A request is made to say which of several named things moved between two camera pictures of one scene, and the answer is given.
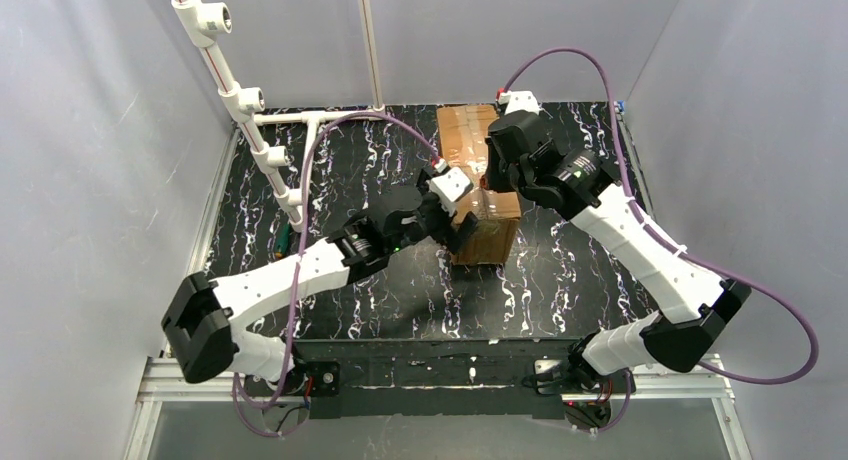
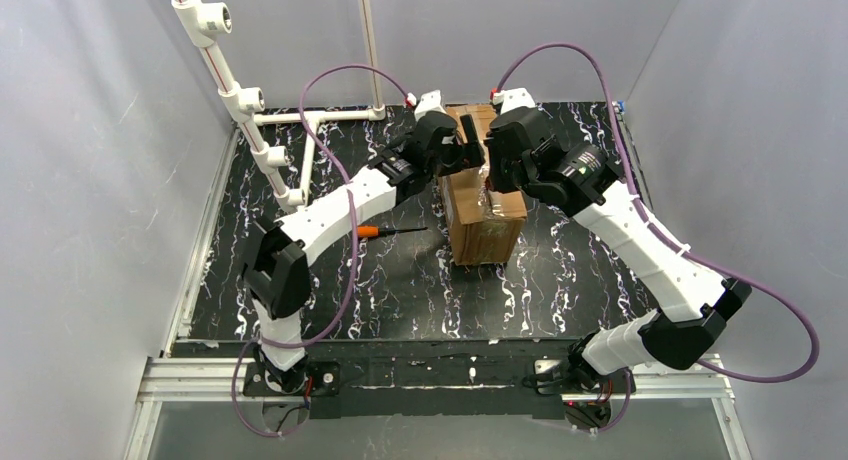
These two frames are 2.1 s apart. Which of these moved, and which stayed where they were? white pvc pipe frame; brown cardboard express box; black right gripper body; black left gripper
Moved: black left gripper
Stayed: white pvc pipe frame; brown cardboard express box; black right gripper body
